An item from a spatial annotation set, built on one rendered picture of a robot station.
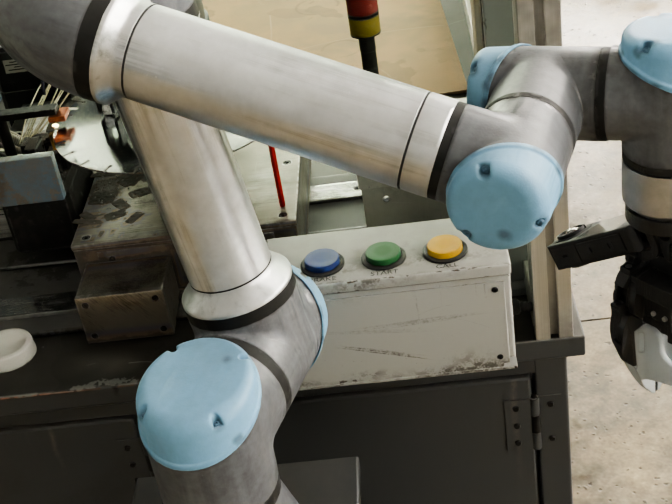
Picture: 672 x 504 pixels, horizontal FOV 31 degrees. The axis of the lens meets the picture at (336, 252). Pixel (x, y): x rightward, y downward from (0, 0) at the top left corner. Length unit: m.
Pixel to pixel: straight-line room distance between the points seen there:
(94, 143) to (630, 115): 0.87
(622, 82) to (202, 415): 0.46
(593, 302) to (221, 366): 1.75
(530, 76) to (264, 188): 0.76
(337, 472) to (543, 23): 0.52
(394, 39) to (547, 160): 1.42
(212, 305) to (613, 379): 1.51
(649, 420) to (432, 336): 1.14
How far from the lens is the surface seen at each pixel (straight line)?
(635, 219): 1.01
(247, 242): 1.15
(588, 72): 0.95
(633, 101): 0.94
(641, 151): 0.97
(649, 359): 1.11
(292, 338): 1.19
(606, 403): 2.50
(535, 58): 0.96
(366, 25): 1.72
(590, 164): 3.29
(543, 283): 1.41
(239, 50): 0.89
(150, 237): 1.58
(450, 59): 2.15
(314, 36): 2.32
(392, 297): 1.35
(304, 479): 1.32
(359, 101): 0.86
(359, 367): 1.41
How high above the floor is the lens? 1.65
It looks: 33 degrees down
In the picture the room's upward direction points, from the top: 9 degrees counter-clockwise
